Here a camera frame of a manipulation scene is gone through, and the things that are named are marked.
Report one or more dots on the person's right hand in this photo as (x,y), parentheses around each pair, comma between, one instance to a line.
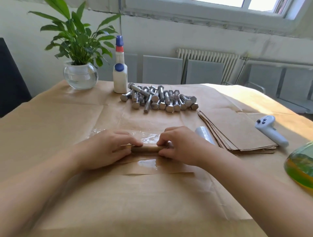
(188,146)

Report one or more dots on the person's left hand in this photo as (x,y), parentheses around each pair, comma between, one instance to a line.
(105,149)

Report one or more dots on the white cling film roll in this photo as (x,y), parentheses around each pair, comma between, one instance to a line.
(203,133)

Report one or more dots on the clear cling film sheet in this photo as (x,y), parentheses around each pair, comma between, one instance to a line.
(149,136)

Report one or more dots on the stack of brown paper sheets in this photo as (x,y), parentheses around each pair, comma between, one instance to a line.
(239,127)

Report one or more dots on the pile of steel bolts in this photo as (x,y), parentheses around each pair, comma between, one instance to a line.
(159,98)

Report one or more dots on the green spray bottle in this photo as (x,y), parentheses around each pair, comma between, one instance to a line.
(301,168)

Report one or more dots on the person's left forearm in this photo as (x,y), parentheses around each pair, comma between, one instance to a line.
(34,190)

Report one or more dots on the person's right forearm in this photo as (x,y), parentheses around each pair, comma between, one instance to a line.
(259,200)

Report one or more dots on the large brown paper table cover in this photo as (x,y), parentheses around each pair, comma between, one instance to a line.
(49,127)

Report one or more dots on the white glue bottle blue cap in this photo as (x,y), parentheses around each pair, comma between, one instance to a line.
(120,78)

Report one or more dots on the round glass vase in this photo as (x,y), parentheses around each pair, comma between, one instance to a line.
(80,77)

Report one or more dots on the grey chair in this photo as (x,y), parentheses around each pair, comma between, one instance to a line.
(296,88)
(261,80)
(133,68)
(204,72)
(161,70)

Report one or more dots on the white handheld controller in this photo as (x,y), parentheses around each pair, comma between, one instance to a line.
(269,128)

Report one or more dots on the white radiator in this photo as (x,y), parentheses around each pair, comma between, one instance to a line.
(208,56)

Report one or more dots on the green leafy plant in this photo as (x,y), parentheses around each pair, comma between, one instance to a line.
(76,41)

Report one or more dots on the black trash bin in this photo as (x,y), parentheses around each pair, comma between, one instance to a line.
(12,83)

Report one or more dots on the white framed window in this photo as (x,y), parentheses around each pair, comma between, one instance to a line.
(205,14)

